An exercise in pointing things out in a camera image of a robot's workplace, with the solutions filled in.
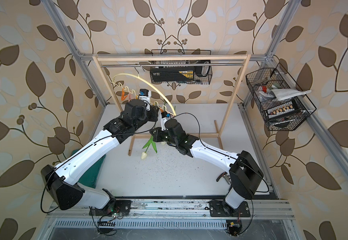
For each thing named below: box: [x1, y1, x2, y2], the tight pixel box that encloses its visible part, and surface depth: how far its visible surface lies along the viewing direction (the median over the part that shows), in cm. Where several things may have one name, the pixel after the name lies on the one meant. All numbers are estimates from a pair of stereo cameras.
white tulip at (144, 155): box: [141, 135, 158, 160], surface depth 78 cm
